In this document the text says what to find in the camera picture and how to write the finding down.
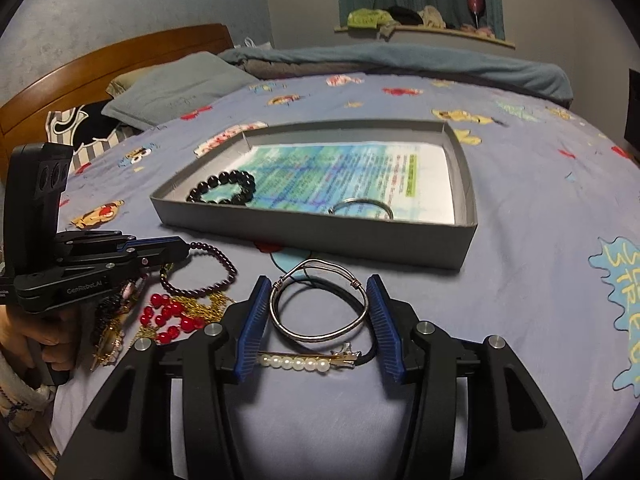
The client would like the black white striped pillow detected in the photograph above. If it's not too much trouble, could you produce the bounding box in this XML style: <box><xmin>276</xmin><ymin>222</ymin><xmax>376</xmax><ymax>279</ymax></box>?
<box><xmin>46</xmin><ymin>100</ymin><xmax>146</xmax><ymax>171</ymax></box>

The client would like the thin silver bangle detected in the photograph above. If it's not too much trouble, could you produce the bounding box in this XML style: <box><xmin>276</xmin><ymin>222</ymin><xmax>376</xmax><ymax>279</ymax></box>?
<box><xmin>329</xmin><ymin>199</ymin><xmax>395</xmax><ymax>221</ymax></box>

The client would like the green cloth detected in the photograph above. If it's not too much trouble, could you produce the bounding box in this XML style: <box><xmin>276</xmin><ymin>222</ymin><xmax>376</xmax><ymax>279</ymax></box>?
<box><xmin>346</xmin><ymin>8</ymin><xmax>396</xmax><ymax>28</ymax></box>

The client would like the beige cloth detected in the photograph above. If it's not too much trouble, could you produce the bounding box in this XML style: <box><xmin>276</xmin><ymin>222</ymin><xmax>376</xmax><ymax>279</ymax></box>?
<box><xmin>420</xmin><ymin>5</ymin><xmax>448</xmax><ymax>30</ymax></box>

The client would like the wooden headboard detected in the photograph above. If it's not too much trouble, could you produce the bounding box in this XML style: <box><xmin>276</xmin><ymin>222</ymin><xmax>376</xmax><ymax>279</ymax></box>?
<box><xmin>0</xmin><ymin>23</ymin><xmax>236</xmax><ymax>148</ymax></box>

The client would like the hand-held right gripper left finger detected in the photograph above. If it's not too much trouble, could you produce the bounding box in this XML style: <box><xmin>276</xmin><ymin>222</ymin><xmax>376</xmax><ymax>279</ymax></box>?
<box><xmin>54</xmin><ymin>275</ymin><xmax>273</xmax><ymax>480</ymax></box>

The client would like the small dark bead bracelet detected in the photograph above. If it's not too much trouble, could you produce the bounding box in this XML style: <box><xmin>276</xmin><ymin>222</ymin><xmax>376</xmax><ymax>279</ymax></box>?
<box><xmin>159</xmin><ymin>241</ymin><xmax>238</xmax><ymax>298</ymax></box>

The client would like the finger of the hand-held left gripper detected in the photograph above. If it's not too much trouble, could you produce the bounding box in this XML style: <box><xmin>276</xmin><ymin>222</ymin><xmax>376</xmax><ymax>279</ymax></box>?
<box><xmin>56</xmin><ymin>230</ymin><xmax>192</xmax><ymax>261</ymax></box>
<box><xmin>60</xmin><ymin>249</ymin><xmax>176</xmax><ymax>281</ymax></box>

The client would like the red bead bracelet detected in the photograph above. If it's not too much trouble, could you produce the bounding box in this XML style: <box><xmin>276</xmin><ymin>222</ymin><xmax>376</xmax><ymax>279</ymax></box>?
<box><xmin>139</xmin><ymin>292</ymin><xmax>206</xmax><ymax>346</ymax></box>

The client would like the black cloth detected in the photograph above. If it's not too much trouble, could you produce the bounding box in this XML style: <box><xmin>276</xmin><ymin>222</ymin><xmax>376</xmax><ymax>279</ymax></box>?
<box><xmin>387</xmin><ymin>5</ymin><xmax>426</xmax><ymax>26</ymax></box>

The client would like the printed paper sheet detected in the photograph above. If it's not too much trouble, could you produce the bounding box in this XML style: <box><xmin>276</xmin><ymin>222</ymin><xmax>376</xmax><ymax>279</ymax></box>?
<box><xmin>220</xmin><ymin>141</ymin><xmax>457</xmax><ymax>225</ymax></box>

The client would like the pink balloon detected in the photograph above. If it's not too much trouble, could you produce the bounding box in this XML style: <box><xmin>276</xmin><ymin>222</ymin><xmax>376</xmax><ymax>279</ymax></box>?
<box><xmin>465</xmin><ymin>0</ymin><xmax>487</xmax><ymax>28</ymax></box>

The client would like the blue blanket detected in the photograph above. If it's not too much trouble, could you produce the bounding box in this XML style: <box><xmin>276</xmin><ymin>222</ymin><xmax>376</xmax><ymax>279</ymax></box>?
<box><xmin>217</xmin><ymin>45</ymin><xmax>575</xmax><ymax>106</ymax></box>

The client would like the blue-grey pillow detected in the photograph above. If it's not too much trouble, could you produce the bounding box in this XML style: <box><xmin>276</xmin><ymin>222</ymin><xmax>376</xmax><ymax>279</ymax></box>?
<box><xmin>101</xmin><ymin>51</ymin><xmax>258</xmax><ymax>131</ymax></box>

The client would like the gold chain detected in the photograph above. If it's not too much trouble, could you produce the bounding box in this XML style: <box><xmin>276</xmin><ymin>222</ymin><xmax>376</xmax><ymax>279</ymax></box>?
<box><xmin>130</xmin><ymin>292</ymin><xmax>236</xmax><ymax>356</ymax></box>

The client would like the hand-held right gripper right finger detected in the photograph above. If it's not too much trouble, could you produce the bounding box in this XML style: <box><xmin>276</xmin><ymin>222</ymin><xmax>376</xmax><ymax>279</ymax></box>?
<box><xmin>366</xmin><ymin>274</ymin><xmax>583</xmax><ymax>480</ymax></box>

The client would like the grey blanket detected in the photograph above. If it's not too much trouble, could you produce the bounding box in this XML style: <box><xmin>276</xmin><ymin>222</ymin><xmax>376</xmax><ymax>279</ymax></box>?
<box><xmin>240</xmin><ymin>57</ymin><xmax>351</xmax><ymax>81</ymax></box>

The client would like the grey cardboard box lid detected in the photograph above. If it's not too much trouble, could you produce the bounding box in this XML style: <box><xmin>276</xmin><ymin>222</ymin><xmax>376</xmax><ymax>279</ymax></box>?
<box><xmin>150</xmin><ymin>119</ymin><xmax>478</xmax><ymax>272</ymax></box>

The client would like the person's left hand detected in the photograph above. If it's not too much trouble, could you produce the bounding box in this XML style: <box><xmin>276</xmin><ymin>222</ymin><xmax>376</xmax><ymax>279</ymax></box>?
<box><xmin>0</xmin><ymin>306</ymin><xmax>82</xmax><ymax>377</ymax></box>

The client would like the pearl hair clip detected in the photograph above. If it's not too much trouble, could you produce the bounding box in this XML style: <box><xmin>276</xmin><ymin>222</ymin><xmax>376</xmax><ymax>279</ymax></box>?
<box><xmin>257</xmin><ymin>342</ymin><xmax>363</xmax><ymax>373</ymax></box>

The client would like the beige pillow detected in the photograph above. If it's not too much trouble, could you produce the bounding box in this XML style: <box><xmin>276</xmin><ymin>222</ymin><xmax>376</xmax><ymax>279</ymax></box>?
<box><xmin>106</xmin><ymin>67</ymin><xmax>151</xmax><ymax>98</ymax></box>

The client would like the black television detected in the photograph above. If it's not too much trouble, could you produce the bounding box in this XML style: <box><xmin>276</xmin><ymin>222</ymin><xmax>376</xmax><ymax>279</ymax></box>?
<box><xmin>622</xmin><ymin>67</ymin><xmax>640</xmax><ymax>163</ymax></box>

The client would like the black hair tie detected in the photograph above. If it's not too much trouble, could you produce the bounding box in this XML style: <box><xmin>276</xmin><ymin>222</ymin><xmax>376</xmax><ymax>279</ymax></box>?
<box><xmin>274</xmin><ymin>270</ymin><xmax>381</xmax><ymax>368</ymax></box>

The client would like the printed bed sheet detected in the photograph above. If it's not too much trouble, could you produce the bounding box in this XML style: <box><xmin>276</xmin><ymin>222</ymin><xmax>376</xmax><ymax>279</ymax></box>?
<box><xmin>50</xmin><ymin>72</ymin><xmax>640</xmax><ymax>480</ymax></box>

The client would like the window sill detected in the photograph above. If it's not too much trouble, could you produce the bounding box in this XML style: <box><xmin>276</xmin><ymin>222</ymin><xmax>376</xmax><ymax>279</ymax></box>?
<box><xmin>334</xmin><ymin>22</ymin><xmax>516</xmax><ymax>51</ymax></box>

